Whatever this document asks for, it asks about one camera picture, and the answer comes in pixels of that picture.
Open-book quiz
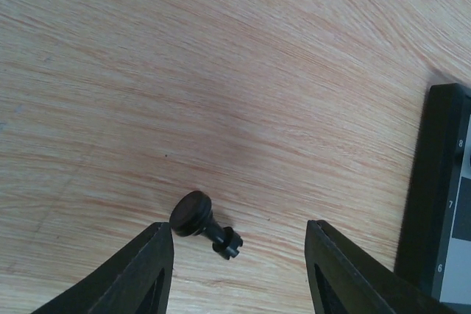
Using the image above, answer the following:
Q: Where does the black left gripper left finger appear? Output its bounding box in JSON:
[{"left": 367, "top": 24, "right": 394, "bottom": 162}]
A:
[{"left": 35, "top": 222, "right": 174, "bottom": 313}]

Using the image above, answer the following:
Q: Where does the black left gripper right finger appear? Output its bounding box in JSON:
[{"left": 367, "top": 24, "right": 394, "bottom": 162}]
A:
[{"left": 305, "top": 220, "right": 454, "bottom": 313}]

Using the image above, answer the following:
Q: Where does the black chess rook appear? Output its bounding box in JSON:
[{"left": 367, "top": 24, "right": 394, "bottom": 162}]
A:
[{"left": 169, "top": 190, "right": 244, "bottom": 260}]

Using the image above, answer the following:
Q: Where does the black and grey chessboard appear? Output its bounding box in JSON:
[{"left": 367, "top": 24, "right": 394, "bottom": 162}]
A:
[{"left": 394, "top": 83, "right": 470, "bottom": 313}]

